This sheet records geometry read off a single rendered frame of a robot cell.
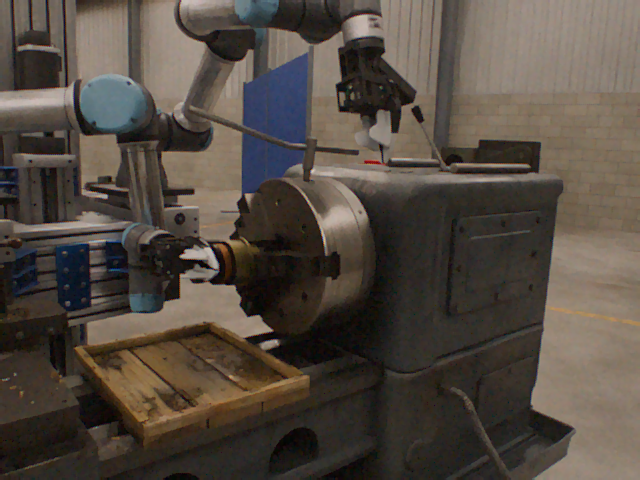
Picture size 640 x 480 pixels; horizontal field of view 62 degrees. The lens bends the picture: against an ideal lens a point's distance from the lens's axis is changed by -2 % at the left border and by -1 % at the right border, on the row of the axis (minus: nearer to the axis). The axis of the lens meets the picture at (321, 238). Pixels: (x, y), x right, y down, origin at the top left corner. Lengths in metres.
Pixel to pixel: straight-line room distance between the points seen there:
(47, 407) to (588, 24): 10.91
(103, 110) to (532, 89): 10.42
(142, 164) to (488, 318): 0.87
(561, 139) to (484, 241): 9.83
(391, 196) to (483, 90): 10.44
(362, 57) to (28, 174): 0.98
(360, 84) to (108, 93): 0.50
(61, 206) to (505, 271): 1.19
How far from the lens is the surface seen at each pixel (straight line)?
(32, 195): 1.61
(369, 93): 0.96
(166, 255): 1.02
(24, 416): 0.77
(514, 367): 1.45
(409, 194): 1.02
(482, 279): 1.24
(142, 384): 1.01
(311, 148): 1.04
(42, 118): 1.23
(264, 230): 1.07
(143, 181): 1.31
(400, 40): 12.33
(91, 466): 0.78
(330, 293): 0.98
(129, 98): 1.16
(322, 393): 1.03
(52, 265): 1.53
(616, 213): 10.93
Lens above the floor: 1.31
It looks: 10 degrees down
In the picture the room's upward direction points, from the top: 2 degrees clockwise
